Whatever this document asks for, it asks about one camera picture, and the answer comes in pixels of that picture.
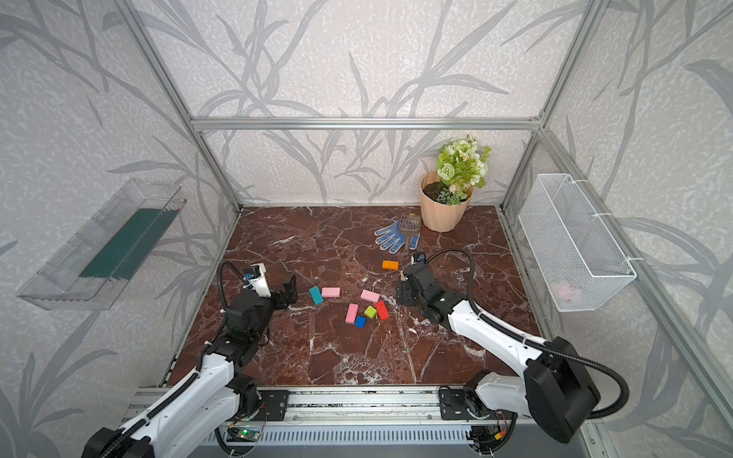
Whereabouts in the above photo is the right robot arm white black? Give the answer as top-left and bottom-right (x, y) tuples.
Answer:
(400, 252), (630, 444)

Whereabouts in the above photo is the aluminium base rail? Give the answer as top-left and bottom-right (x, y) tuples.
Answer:
(122, 379), (496, 437)

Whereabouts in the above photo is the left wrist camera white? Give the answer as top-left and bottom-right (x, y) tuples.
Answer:
(242, 263), (271, 298)

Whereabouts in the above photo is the clear plastic tray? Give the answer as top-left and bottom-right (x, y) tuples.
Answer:
(17, 179), (186, 311)

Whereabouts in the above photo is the pink block lower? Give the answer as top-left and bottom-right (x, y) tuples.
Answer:
(346, 303), (359, 324)

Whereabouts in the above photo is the pink block left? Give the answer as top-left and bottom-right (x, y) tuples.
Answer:
(321, 287), (341, 299)

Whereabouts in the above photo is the green block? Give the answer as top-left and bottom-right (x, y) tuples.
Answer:
(364, 305), (377, 319)

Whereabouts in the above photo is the teal block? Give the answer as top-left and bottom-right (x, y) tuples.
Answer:
(308, 286), (325, 305)

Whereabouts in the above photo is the pink block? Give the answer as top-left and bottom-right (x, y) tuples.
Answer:
(360, 290), (381, 303)
(346, 303), (359, 324)
(321, 287), (341, 299)

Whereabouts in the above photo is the orange block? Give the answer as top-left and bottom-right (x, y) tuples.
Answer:
(382, 261), (399, 271)

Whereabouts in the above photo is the green artificial plant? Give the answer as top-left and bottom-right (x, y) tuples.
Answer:
(436, 134), (492, 206)

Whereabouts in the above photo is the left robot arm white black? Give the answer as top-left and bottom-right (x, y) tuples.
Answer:
(82, 261), (298, 457)

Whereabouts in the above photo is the red block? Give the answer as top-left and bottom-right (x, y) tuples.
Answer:
(375, 301), (389, 321)

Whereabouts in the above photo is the grey slotted scoop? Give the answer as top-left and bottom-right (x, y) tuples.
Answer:
(399, 214), (422, 251)

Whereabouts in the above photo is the pink block middle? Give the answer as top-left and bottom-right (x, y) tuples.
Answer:
(360, 290), (381, 303)

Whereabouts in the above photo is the blue dotted work glove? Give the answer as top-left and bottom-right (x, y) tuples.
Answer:
(374, 221), (410, 254)

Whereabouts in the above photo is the green circuit board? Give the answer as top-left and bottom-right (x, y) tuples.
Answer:
(226, 427), (262, 443)

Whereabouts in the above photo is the white wire basket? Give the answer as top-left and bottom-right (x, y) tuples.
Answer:
(518, 174), (637, 312)

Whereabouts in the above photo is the beige flower pot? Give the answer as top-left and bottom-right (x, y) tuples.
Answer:
(420, 171), (473, 233)

